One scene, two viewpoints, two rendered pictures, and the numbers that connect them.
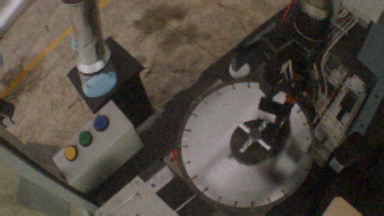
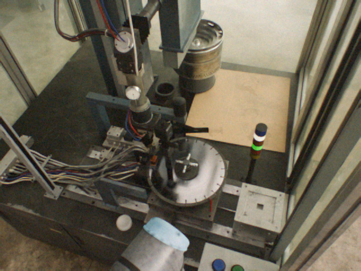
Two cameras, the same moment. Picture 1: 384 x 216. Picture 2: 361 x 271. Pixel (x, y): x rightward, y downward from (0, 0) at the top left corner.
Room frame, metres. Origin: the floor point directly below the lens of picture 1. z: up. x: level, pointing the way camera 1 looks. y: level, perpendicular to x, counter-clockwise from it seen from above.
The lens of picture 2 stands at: (0.67, 0.46, 2.08)
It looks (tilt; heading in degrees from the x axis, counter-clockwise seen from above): 51 degrees down; 236
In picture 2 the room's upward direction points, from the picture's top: 5 degrees counter-clockwise
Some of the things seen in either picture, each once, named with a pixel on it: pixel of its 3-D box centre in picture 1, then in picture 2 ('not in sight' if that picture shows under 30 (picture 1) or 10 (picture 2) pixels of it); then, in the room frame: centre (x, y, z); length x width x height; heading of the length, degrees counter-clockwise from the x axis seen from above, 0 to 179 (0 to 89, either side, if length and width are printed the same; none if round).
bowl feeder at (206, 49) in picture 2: not in sight; (196, 59); (-0.27, -0.71, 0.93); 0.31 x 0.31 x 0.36
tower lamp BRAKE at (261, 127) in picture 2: not in sight; (260, 129); (-0.01, 0.02, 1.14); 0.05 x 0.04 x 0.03; 35
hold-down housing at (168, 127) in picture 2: (274, 63); (164, 138); (0.32, -0.17, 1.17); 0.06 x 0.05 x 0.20; 116
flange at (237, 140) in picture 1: (253, 141); (186, 167); (0.26, -0.12, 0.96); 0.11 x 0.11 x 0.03
